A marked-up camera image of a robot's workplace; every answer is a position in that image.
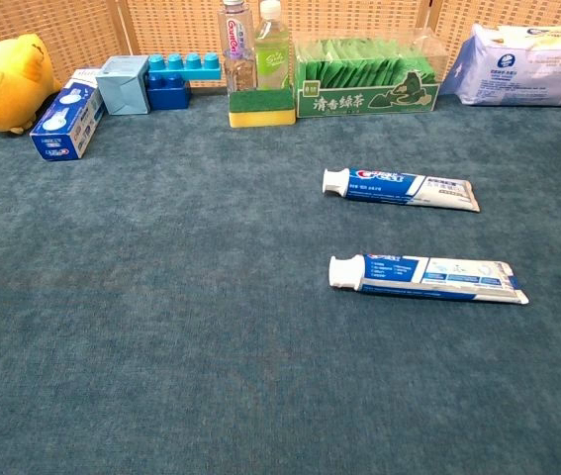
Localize blue white toothpaste tube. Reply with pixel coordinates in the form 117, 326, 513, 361
321, 166, 482, 214
327, 253, 530, 306

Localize teal felt table cover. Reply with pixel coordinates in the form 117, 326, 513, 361
0, 91, 561, 475

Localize blue toothpaste carton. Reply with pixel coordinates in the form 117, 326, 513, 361
29, 67, 107, 162

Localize clear bottle purple label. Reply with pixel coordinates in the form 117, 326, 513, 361
217, 0, 257, 95

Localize white blue tissue pack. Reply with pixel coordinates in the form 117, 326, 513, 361
441, 22, 561, 108

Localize yellow chick plush toy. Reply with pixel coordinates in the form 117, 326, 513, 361
0, 33, 62, 136

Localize dark blue building block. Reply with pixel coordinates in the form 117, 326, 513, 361
145, 73, 193, 112

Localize wicker folding screen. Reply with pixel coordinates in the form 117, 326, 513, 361
0, 0, 561, 90

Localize long light blue building block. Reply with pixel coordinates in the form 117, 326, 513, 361
147, 51, 224, 83

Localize green drink bottle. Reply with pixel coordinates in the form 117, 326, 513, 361
252, 0, 293, 92

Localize green yellow sponge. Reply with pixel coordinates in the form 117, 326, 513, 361
228, 87, 297, 129

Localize light blue paper box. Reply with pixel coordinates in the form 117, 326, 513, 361
95, 55, 151, 116

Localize clear box green tea bags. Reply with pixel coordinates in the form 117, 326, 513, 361
293, 27, 448, 119

